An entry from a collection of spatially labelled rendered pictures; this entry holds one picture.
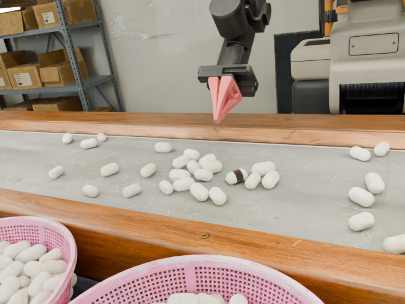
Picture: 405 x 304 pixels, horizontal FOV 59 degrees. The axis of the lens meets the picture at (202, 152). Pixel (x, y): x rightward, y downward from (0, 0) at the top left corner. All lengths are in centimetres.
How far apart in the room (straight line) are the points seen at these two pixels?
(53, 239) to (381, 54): 93
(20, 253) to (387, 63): 94
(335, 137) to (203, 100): 221
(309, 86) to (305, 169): 83
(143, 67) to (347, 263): 274
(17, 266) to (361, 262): 39
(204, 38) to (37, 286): 241
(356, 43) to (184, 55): 188
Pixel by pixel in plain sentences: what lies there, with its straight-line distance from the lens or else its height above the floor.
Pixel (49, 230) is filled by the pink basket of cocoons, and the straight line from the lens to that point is 53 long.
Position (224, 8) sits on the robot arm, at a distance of 66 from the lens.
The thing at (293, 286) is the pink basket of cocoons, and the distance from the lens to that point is 34.
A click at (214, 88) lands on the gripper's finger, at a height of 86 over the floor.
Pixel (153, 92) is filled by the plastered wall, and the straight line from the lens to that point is 302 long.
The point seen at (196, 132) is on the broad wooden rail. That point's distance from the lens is 77.
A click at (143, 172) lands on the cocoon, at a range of 62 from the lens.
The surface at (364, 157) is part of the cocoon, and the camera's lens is 62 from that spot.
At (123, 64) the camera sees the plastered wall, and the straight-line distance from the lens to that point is 310.
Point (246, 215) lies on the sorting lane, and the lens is 49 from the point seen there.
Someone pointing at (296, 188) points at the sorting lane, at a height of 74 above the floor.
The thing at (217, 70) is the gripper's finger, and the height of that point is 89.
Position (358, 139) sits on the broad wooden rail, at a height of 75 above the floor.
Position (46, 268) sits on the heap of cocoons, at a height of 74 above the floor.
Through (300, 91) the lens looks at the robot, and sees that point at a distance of 141.
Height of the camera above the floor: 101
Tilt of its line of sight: 22 degrees down
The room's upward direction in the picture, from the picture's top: 8 degrees counter-clockwise
